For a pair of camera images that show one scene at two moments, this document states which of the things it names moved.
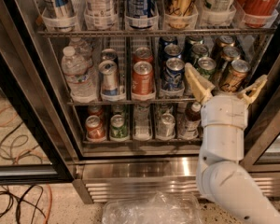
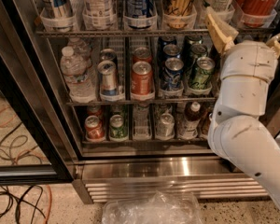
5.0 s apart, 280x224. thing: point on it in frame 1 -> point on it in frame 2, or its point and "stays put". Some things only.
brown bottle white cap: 192,122 stays put
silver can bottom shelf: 166,127 stays put
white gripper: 224,111 -> 250,61
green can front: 206,66 stays put
